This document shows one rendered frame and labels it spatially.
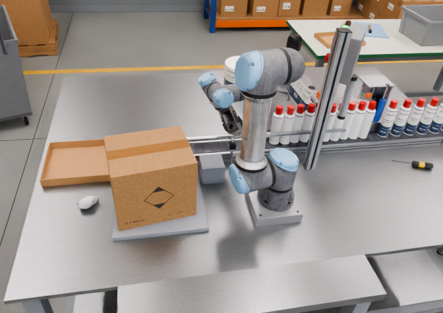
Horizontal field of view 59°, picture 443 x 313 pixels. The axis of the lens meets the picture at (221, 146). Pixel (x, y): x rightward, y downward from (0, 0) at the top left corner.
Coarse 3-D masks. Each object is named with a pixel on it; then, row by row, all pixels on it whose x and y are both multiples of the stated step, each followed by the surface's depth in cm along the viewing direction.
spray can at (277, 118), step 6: (276, 108) 177; (282, 108) 176; (276, 114) 179; (282, 114) 179; (276, 120) 179; (282, 120) 180; (276, 126) 181; (270, 132) 185; (270, 138) 187; (276, 138) 185; (276, 144) 188
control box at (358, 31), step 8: (344, 24) 154; (352, 24) 155; (360, 32) 149; (352, 40) 144; (360, 40) 143; (352, 48) 146; (360, 48) 153; (352, 56) 147; (344, 64) 150; (352, 64) 149; (344, 72) 152; (352, 72) 153; (344, 80) 154
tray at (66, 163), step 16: (64, 144) 183; (80, 144) 184; (96, 144) 186; (48, 160) 176; (64, 160) 177; (80, 160) 178; (96, 160) 178; (48, 176) 168; (64, 176) 169; (80, 176) 164; (96, 176) 165
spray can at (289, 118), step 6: (288, 108) 177; (294, 108) 177; (288, 114) 179; (294, 114) 180; (288, 120) 179; (282, 126) 183; (288, 126) 181; (282, 138) 186; (288, 138) 186; (282, 144) 188
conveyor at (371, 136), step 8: (368, 136) 198; (376, 136) 199; (392, 136) 200; (400, 136) 200; (408, 136) 200; (416, 136) 201; (424, 136) 201; (432, 136) 202; (192, 144) 184; (200, 144) 185; (208, 144) 185; (216, 144) 185; (224, 144) 186; (240, 144) 187; (280, 144) 189; (288, 144) 189; (296, 144) 189; (304, 144) 190; (200, 152) 180; (208, 152) 180; (216, 152) 181
